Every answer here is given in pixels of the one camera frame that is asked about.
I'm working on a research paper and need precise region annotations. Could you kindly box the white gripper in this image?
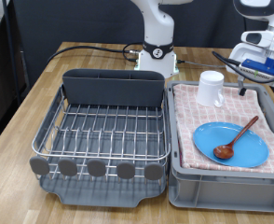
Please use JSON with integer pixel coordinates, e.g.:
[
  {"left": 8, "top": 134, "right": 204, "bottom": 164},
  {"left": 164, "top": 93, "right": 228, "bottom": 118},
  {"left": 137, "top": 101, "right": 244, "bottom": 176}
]
[{"left": 229, "top": 42, "right": 274, "bottom": 112}]

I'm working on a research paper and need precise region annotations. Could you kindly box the blue plastic plate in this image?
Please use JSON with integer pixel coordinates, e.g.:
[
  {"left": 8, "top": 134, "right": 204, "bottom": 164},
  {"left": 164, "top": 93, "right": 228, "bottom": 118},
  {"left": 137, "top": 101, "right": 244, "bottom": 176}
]
[{"left": 192, "top": 121, "right": 270, "bottom": 169}]

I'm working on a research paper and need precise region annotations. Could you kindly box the white plastic mug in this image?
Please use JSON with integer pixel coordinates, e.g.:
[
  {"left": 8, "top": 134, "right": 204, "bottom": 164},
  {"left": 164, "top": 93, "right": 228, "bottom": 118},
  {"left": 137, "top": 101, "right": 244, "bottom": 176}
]
[{"left": 196, "top": 70, "right": 226, "bottom": 108}]

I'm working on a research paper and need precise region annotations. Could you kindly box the pink checked towel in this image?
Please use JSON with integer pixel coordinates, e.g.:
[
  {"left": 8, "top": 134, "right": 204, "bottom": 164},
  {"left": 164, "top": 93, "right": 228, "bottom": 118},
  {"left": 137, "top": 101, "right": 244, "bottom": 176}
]
[{"left": 172, "top": 83, "right": 274, "bottom": 175}]

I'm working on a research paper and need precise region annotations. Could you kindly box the grey plastic crate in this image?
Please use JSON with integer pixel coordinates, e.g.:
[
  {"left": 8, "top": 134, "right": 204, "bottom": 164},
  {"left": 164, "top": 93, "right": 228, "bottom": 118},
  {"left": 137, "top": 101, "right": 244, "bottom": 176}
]
[{"left": 166, "top": 80, "right": 274, "bottom": 214}]

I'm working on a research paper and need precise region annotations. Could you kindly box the dark grey utensil holder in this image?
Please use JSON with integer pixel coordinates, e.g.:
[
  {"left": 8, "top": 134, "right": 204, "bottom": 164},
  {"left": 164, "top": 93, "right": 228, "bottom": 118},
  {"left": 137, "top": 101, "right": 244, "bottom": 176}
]
[{"left": 62, "top": 68, "right": 166, "bottom": 108}]

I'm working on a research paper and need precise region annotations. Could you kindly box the grey plastic drain tray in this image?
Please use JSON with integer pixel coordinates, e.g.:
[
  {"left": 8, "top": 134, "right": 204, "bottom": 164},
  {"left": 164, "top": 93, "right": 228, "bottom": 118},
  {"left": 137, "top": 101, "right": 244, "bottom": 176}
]
[{"left": 34, "top": 87, "right": 169, "bottom": 208}]

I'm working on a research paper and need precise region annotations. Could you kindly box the black metal pole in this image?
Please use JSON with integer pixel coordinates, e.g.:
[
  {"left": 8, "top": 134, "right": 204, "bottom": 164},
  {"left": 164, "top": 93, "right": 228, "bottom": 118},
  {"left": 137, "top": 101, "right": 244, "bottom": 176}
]
[{"left": 1, "top": 0, "right": 21, "bottom": 105}]

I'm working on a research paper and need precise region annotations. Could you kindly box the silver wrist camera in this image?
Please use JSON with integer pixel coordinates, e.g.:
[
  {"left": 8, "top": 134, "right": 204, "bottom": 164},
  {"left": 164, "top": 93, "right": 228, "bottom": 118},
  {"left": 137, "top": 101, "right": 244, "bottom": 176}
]
[{"left": 239, "top": 65, "right": 274, "bottom": 80}]

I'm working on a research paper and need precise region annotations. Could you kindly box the black camera cable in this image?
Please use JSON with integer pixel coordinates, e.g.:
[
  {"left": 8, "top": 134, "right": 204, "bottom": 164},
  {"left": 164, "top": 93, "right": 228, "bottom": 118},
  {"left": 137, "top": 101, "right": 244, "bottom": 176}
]
[{"left": 212, "top": 50, "right": 274, "bottom": 84}]

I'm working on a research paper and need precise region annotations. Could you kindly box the grey cable on table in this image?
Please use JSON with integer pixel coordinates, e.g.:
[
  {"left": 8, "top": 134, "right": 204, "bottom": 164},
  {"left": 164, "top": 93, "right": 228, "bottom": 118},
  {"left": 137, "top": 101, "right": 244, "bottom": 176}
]
[{"left": 177, "top": 59, "right": 226, "bottom": 69}]

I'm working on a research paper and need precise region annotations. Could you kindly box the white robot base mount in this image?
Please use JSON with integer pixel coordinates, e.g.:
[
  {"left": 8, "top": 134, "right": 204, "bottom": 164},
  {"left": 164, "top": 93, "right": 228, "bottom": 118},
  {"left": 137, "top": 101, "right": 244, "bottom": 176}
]
[{"left": 133, "top": 50, "right": 180, "bottom": 79}]

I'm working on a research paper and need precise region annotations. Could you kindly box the black cable on table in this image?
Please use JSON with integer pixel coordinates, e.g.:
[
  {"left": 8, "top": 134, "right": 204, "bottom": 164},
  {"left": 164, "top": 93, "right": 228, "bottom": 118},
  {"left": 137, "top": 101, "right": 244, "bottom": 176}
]
[{"left": 46, "top": 42, "right": 144, "bottom": 67}]

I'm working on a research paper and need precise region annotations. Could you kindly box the steel wire dish rack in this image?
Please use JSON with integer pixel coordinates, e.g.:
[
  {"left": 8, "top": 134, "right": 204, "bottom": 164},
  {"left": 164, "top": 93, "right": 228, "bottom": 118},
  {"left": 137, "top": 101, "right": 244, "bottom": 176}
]
[{"left": 29, "top": 85, "right": 172, "bottom": 183}]

